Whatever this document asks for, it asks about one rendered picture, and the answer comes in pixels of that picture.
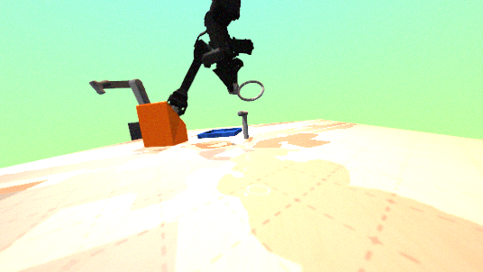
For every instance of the blue tray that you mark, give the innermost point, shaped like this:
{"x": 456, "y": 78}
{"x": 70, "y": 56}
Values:
{"x": 219, "y": 133}

